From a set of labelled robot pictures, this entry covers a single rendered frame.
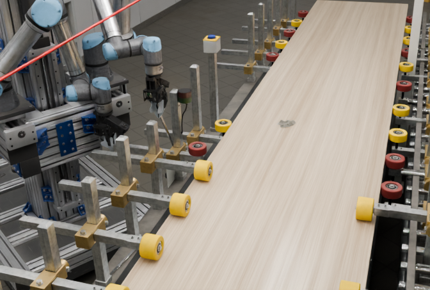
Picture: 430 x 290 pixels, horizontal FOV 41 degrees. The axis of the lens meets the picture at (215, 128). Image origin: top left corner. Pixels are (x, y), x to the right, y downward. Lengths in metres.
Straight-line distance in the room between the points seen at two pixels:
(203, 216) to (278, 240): 0.30
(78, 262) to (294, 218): 1.46
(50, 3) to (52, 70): 0.58
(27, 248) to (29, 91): 0.84
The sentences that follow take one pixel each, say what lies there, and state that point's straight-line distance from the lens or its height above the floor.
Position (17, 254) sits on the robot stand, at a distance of 3.25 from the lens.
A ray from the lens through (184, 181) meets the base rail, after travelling 2.71.
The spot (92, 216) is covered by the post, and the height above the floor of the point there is 1.00.
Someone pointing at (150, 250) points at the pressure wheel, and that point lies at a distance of 1.90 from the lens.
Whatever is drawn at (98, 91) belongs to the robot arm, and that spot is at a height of 1.14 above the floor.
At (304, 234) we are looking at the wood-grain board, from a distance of 2.03.
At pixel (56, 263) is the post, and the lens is 1.85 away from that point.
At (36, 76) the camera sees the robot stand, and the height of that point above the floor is 1.12.
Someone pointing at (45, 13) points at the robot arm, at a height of 1.51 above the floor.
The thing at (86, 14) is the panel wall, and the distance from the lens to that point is 6.48.
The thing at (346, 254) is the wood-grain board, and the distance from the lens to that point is 1.97.
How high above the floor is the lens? 2.11
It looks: 26 degrees down
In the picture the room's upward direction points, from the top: 2 degrees counter-clockwise
